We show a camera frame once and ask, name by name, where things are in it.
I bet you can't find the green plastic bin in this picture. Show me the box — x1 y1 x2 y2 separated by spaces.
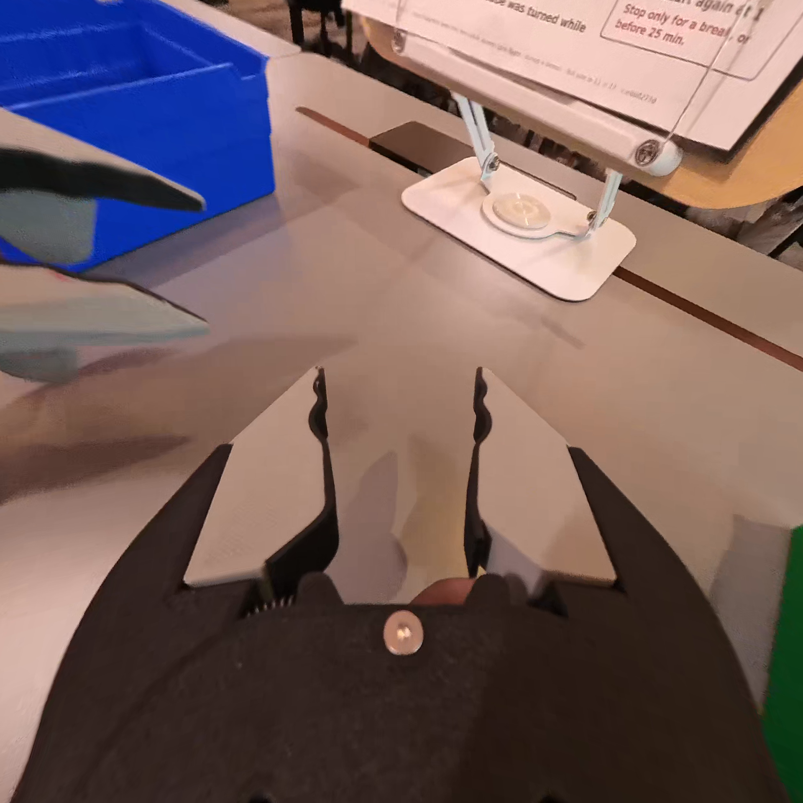
761 524 803 803

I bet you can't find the blue plastic bin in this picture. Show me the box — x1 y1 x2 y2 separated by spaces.
0 0 277 274

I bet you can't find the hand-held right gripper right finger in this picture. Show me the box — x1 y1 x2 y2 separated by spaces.
464 367 620 598

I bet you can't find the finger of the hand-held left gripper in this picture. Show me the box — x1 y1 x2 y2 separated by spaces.
0 265 210 385
0 147 207 266

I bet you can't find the printed instruction sheet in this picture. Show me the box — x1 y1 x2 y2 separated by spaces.
342 0 803 151

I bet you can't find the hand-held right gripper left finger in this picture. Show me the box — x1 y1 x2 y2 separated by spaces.
182 367 341 593

